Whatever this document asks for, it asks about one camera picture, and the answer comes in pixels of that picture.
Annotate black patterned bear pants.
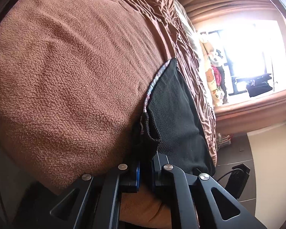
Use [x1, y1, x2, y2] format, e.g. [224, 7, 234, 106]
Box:
[133, 58, 215, 175]

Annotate striped box on nightstand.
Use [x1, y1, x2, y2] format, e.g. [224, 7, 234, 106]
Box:
[216, 133, 233, 151]

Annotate pink curtain right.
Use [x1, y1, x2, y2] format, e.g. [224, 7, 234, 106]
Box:
[214, 90, 286, 135]

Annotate pink curtain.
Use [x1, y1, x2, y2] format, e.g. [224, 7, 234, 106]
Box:
[178, 0, 276, 24]
[214, 90, 286, 135]

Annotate dark garment hanging at window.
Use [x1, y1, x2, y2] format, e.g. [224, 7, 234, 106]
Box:
[246, 73, 273, 97]

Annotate pile of clothes by window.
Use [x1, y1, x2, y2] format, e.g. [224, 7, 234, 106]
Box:
[209, 49, 228, 104]

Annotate brown bed blanket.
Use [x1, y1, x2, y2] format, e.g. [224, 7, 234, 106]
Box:
[0, 0, 218, 229]

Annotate pink curtain left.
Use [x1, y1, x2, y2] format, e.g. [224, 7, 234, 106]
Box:
[178, 0, 276, 24]

